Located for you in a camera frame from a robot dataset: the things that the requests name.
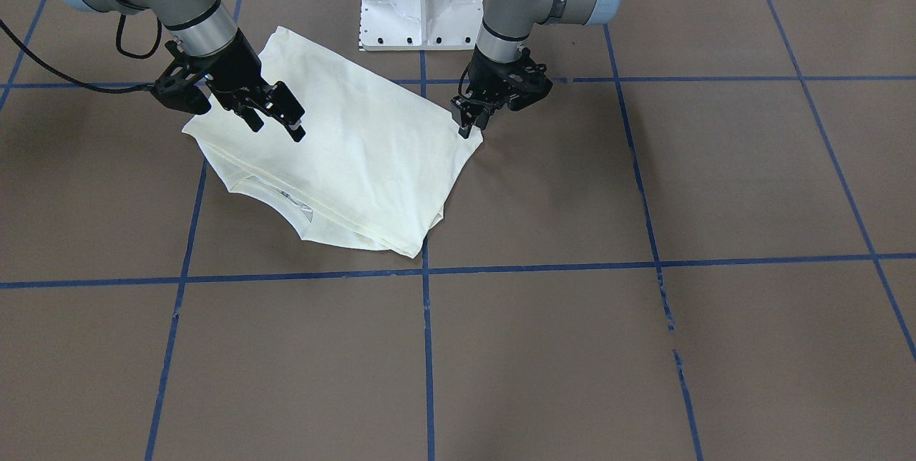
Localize cream long-sleeve printed shirt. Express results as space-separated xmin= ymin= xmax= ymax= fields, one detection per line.
xmin=183 ymin=27 xmax=483 ymax=258

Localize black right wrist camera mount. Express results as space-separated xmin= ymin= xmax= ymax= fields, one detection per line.
xmin=150 ymin=52 xmax=210 ymax=115

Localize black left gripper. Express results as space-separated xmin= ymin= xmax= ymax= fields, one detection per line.
xmin=449 ymin=47 xmax=522 ymax=139

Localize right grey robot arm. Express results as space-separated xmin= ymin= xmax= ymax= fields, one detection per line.
xmin=62 ymin=0 xmax=305 ymax=142

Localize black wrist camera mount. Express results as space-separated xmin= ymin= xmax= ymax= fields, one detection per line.
xmin=505 ymin=47 xmax=553 ymax=112
xmin=150 ymin=52 xmax=210 ymax=115

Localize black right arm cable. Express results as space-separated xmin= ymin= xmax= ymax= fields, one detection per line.
xmin=0 ymin=0 xmax=172 ymax=95

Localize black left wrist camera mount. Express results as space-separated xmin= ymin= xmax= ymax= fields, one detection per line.
xmin=505 ymin=47 xmax=553 ymax=112

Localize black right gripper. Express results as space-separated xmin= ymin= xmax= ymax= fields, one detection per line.
xmin=182 ymin=28 xmax=306 ymax=142

